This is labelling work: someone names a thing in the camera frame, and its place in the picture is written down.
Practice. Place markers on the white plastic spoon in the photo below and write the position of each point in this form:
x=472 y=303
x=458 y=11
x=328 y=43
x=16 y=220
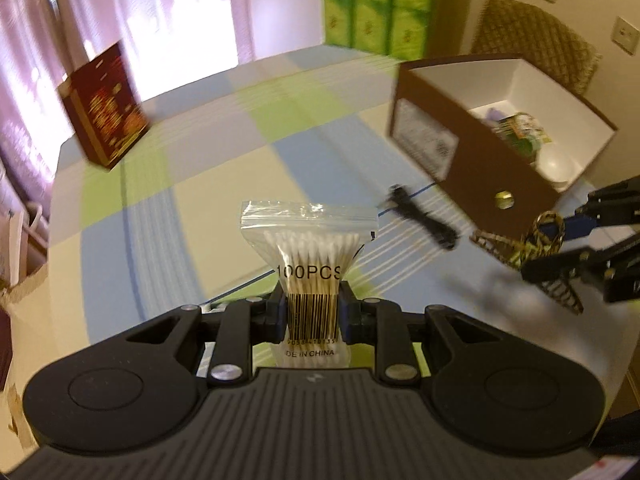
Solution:
x=557 y=162

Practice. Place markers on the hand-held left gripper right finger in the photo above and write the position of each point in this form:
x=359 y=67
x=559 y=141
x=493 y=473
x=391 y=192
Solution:
x=346 y=315

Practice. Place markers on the black slender object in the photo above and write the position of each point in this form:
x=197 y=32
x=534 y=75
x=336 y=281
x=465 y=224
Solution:
x=425 y=220

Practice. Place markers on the olive curtain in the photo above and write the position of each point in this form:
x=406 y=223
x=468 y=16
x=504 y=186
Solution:
x=457 y=5

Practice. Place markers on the woven chair back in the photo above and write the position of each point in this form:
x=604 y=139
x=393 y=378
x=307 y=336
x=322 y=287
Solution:
x=540 y=45

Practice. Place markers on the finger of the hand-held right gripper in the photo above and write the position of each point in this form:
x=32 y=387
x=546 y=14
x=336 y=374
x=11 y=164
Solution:
x=575 y=227
x=565 y=262

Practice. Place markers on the red gift box gold print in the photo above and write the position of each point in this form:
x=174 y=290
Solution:
x=105 y=105

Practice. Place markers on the white furniture frame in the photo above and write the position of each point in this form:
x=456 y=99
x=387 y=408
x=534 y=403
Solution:
x=35 y=230

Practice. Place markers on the small purple item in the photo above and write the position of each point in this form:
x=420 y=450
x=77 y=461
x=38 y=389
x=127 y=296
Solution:
x=492 y=116

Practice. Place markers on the checked cloth covered desktop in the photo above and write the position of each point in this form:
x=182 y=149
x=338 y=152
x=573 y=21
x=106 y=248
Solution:
x=175 y=175

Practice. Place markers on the clear bag of cotton swabs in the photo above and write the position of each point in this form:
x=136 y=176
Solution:
x=310 y=255

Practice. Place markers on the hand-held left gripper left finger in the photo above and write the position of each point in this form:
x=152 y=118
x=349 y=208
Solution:
x=277 y=312

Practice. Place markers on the purple sheer curtain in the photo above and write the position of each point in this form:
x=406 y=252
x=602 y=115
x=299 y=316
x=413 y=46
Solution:
x=125 y=10

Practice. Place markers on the yellow green snack packet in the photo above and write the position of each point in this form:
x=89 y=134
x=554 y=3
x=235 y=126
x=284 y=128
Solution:
x=522 y=130

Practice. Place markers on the green tissue multipack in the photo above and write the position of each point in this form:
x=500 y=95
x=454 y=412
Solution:
x=380 y=5

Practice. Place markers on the brown cardboard box white inside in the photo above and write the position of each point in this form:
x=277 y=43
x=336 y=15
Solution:
x=480 y=180

